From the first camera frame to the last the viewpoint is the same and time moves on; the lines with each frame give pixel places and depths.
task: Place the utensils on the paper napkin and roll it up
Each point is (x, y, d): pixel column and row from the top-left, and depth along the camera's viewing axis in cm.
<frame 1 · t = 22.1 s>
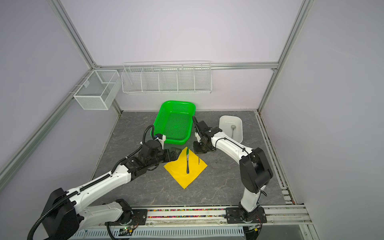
left hand: (175, 153, 80), fingers open
right hand: (197, 152, 88), fingers closed
green plastic basket: (174, 120, 118), on the table
yellow paper napkin: (178, 169, 91), on the table
white plastic tray: (225, 122, 114), point 2 cm above the table
silver knife: (187, 155, 98), on the table
silver spoon: (233, 127, 113), on the table

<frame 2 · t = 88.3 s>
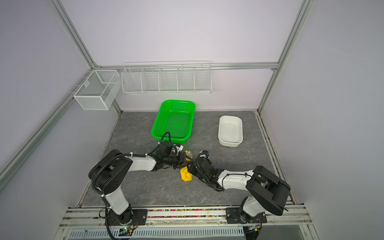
left hand: (192, 164, 86), fingers open
right hand: (187, 167, 85), fingers open
yellow paper napkin: (185, 174, 87), point 3 cm above the table
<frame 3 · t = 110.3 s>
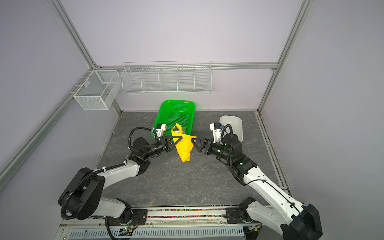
left hand: (182, 141, 72), fingers closed
right hand: (195, 141, 70), fingers open
yellow paper napkin: (185, 145, 73), point 26 cm above the table
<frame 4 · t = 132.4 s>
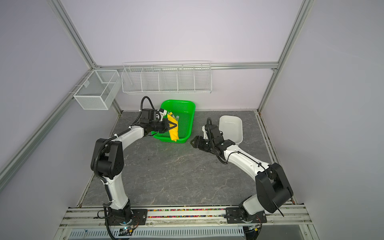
left hand: (177, 126, 92), fingers closed
right hand: (193, 144, 84), fingers open
yellow paper napkin: (173, 131, 92), point 15 cm above the table
